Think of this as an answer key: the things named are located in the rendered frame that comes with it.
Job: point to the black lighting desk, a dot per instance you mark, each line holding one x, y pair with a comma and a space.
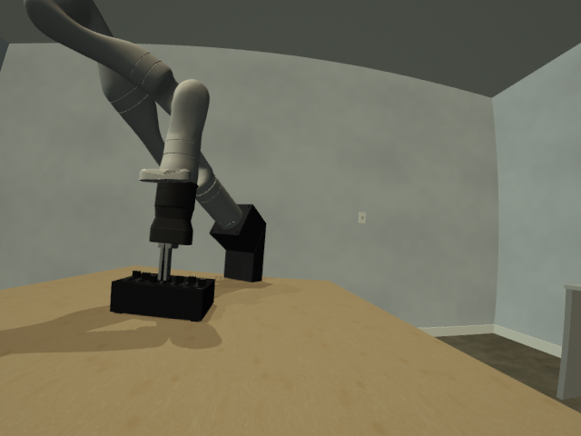
181, 297

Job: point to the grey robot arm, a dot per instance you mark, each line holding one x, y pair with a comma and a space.
76, 24

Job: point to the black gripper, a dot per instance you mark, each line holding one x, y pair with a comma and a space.
174, 205

